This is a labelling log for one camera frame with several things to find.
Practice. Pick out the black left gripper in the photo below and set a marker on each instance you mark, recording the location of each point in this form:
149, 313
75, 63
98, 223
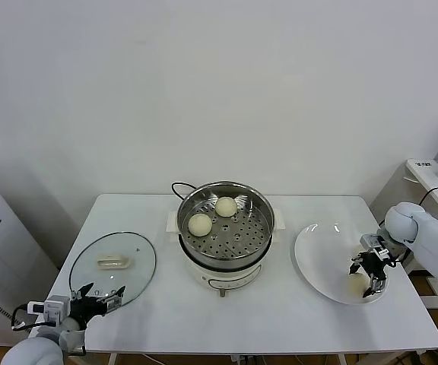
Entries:
87, 309

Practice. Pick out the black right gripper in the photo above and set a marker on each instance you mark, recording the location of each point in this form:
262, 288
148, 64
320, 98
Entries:
373, 264

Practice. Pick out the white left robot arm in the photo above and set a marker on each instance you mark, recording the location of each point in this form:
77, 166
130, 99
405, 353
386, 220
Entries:
32, 351

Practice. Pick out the perforated steel steamer basket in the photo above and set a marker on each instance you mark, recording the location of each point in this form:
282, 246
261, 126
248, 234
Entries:
242, 228

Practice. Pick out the white round plate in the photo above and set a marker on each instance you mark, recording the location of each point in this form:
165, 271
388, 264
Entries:
318, 258

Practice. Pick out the white table leg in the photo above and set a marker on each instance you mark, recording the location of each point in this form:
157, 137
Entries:
113, 359
341, 359

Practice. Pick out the white side desk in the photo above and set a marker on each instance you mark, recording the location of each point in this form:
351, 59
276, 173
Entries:
394, 190

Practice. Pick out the cream electric cooker base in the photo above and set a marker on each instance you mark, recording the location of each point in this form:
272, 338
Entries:
223, 272

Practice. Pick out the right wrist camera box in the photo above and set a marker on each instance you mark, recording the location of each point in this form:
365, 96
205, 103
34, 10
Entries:
375, 243

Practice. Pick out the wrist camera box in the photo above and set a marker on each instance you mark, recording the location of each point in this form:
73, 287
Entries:
53, 308
375, 243

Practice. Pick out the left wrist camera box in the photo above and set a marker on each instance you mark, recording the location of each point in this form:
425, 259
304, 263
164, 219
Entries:
53, 308

